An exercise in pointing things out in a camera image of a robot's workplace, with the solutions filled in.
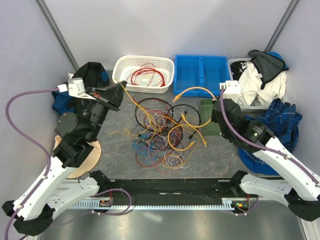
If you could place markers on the grey plastic tub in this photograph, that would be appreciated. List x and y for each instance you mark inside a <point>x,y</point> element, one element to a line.
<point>235,68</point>

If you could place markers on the grey black-trimmed cloth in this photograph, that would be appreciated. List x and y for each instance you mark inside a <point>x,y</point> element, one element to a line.
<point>266,65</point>

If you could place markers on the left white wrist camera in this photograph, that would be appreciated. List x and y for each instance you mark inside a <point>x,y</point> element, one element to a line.
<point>75,88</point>

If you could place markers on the black and blue jacket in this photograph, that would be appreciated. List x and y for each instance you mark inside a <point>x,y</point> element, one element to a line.
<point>93,75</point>

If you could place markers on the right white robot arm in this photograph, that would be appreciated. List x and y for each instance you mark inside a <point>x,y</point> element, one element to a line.
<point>300,191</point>

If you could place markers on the blue plaid shirt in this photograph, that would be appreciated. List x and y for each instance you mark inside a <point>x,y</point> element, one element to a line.
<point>283,120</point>

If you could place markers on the slotted cable duct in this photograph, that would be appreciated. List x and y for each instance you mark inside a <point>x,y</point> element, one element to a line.
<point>162,202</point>

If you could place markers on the blue divided plastic bin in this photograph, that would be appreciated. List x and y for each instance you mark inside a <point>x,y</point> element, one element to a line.
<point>200,71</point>

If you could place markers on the green plastic tray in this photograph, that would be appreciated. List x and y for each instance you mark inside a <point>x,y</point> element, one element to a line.
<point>205,110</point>

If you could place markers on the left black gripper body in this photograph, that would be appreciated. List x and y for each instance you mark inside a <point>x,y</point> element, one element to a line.
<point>113,102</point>

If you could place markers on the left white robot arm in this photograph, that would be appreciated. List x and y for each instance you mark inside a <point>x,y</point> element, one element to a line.
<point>34,212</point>

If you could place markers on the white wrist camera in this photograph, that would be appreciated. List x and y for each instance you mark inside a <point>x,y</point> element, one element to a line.
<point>231,90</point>
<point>75,88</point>

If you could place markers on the beige bucket hat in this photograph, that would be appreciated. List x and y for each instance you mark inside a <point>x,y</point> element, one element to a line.
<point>92,155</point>

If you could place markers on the white garment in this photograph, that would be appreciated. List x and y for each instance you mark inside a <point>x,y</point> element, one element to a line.
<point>251,87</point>

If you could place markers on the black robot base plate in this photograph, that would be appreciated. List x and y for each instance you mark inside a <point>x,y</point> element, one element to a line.
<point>130,188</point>

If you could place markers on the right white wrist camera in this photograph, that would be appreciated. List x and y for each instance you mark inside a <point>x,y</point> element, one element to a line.
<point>231,90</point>

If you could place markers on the white perforated plastic basket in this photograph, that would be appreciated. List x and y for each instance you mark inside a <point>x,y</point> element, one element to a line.
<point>144,74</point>

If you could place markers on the blue cap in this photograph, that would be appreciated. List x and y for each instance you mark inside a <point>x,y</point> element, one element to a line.
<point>277,55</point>

